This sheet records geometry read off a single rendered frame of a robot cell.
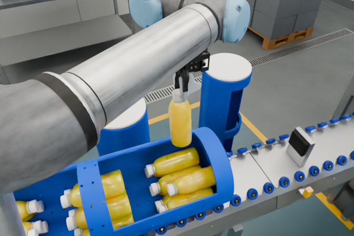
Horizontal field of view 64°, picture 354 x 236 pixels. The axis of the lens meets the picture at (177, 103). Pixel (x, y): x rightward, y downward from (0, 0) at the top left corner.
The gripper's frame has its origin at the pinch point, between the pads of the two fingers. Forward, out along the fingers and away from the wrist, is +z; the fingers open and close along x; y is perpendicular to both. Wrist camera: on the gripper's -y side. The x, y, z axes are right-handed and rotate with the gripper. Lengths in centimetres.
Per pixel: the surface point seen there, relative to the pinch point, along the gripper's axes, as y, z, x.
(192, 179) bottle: 1.0, 30.5, -9.5
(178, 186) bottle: -4.0, 31.7, -9.6
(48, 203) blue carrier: -48, 43, 7
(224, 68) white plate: 49, 41, 57
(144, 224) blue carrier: -18.2, 32.9, -17.3
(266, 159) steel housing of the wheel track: 43, 52, 1
